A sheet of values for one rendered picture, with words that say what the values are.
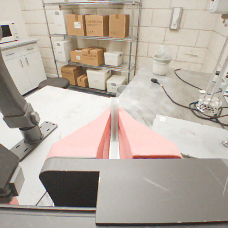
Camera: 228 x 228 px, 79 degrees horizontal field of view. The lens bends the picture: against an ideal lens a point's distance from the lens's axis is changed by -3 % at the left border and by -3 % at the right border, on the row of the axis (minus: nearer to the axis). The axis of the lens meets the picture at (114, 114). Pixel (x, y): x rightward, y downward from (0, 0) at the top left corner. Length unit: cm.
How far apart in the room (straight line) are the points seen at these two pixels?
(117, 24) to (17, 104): 197
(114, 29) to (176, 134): 191
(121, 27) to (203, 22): 110
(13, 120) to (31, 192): 21
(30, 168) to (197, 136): 60
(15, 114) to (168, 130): 53
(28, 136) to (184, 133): 58
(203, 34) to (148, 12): 83
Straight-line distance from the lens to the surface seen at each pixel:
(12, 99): 46
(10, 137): 68
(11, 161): 20
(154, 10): 252
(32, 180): 51
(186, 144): 58
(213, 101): 53
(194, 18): 250
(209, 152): 59
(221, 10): 44
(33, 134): 57
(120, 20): 227
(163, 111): 74
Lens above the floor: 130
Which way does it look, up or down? 36 degrees down
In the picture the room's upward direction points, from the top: 1 degrees clockwise
